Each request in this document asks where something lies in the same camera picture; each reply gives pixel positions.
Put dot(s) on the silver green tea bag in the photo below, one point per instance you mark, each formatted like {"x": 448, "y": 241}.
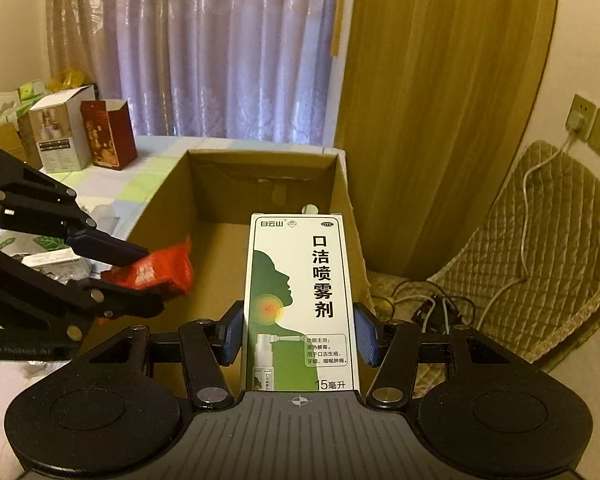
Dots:
{"x": 47, "y": 255}

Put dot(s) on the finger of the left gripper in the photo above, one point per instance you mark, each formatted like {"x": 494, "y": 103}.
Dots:
{"x": 102, "y": 247}
{"x": 105, "y": 300}

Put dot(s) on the checked pastel tablecloth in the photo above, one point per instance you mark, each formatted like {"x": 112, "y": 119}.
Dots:
{"x": 117, "y": 199}

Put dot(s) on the wall power socket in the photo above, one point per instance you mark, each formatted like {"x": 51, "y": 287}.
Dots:
{"x": 583, "y": 120}

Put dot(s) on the golden brown curtain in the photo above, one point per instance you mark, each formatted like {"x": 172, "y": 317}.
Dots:
{"x": 436, "y": 97}

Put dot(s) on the white humidifier product box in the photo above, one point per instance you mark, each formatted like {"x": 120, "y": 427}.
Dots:
{"x": 58, "y": 130}

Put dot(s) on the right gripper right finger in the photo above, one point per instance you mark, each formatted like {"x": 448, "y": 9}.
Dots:
{"x": 392, "y": 348}

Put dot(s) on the red gold gift box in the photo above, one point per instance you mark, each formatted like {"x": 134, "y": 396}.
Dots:
{"x": 109, "y": 133}

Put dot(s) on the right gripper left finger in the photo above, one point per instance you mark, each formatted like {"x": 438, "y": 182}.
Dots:
{"x": 206, "y": 347}

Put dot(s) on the green white throat spray box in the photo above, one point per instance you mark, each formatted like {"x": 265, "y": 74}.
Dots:
{"x": 299, "y": 327}

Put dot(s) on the brown cardboard box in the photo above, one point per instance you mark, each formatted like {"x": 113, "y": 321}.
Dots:
{"x": 210, "y": 198}

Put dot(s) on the purple sheer curtain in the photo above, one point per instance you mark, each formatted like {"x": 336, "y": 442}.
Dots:
{"x": 254, "y": 70}

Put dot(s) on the translucent plastic cup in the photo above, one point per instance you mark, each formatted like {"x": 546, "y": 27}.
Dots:
{"x": 105, "y": 218}

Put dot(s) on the red crinkly snack packet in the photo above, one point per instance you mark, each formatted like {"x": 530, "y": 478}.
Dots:
{"x": 168, "y": 272}

